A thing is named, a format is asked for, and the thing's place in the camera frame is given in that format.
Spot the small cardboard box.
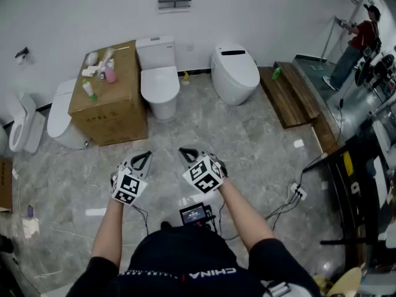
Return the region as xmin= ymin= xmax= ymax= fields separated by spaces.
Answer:
xmin=0 ymin=158 xmax=13 ymax=213

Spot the pink spray bottle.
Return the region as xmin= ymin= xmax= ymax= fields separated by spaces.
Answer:
xmin=104 ymin=63 xmax=118 ymax=84

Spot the grey metal ramp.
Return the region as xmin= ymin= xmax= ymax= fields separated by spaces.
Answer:
xmin=292 ymin=53 xmax=384 ymax=142

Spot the clear bag with brush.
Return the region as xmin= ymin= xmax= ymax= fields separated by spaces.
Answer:
xmin=97 ymin=47 xmax=116 ymax=80

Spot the wooden step platform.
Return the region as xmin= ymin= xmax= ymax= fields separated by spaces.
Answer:
xmin=258 ymin=61 xmax=321 ymax=129

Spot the white toilet with tank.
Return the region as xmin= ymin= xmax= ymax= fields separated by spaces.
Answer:
xmin=135 ymin=35 xmax=181 ymax=121

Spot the white bottle with green cap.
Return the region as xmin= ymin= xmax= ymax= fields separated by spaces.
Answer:
xmin=82 ymin=79 xmax=98 ymax=101

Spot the person's left forearm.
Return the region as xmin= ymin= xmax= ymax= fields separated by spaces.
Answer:
xmin=92 ymin=196 xmax=125 ymax=270

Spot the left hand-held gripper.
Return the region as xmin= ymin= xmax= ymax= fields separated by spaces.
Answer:
xmin=110 ymin=150 xmax=153 ymax=206

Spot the black metal cart frame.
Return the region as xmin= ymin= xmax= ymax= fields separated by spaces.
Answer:
xmin=320 ymin=128 xmax=396 ymax=259

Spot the thin black cable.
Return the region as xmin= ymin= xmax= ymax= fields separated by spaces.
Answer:
xmin=132 ymin=204 xmax=150 ymax=236
xmin=217 ymin=201 xmax=226 ymax=238

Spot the white low tankless toilet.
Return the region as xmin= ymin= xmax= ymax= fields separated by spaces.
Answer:
xmin=46 ymin=78 xmax=92 ymax=150

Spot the white paper sheet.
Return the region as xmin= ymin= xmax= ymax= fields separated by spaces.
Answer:
xmin=22 ymin=217 xmax=40 ymax=239

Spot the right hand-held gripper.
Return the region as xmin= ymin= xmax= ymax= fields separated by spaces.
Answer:
xmin=178 ymin=147 xmax=224 ymax=195

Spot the person's black shirt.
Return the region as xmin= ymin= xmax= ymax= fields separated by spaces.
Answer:
xmin=66 ymin=224 xmax=321 ymax=297

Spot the white power strip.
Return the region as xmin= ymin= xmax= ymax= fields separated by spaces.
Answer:
xmin=288 ymin=183 xmax=308 ymax=201

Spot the white toilet lid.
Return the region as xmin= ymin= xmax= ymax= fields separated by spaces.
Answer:
xmin=140 ymin=66 xmax=181 ymax=104

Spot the dark grey towel rack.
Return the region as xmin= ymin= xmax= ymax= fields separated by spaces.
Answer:
xmin=157 ymin=0 xmax=192 ymax=11

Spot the black recorder monitor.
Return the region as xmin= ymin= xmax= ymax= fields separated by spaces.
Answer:
xmin=179 ymin=202 xmax=217 ymax=228

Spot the person's right hand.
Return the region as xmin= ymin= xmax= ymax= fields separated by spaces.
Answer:
xmin=211 ymin=155 xmax=229 ymax=179

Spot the person's right forearm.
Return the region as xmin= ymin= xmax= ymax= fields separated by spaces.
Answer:
xmin=218 ymin=178 xmax=276 ymax=253

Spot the white oval smart toilet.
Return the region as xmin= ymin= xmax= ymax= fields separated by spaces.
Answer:
xmin=210 ymin=41 xmax=260 ymax=106

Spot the large cardboard box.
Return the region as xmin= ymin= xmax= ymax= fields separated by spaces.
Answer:
xmin=67 ymin=40 xmax=149 ymax=147

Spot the white compact toilet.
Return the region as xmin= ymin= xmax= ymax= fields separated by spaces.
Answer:
xmin=6 ymin=92 xmax=46 ymax=154

